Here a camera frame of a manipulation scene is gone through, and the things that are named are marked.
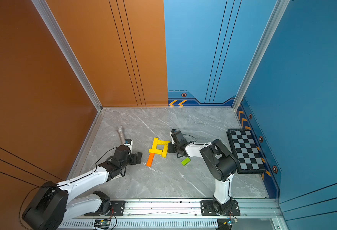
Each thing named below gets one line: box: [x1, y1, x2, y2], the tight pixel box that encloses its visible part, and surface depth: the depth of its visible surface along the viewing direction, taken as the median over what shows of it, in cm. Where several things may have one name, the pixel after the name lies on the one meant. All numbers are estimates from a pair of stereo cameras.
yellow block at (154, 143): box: [151, 137, 159, 150], surface depth 99 cm
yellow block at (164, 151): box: [161, 144, 169, 159], surface depth 95 cm
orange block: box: [146, 152, 155, 168], surface depth 93 cm
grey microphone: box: [116, 125, 125, 145], surface depth 104 cm
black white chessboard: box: [226, 128, 266, 174], surface depth 95 cm
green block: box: [180, 157, 191, 166], surface depth 91 cm
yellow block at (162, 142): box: [157, 139, 171, 146], surface depth 99 cm
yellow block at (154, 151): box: [148, 148, 163, 155], surface depth 96 cm
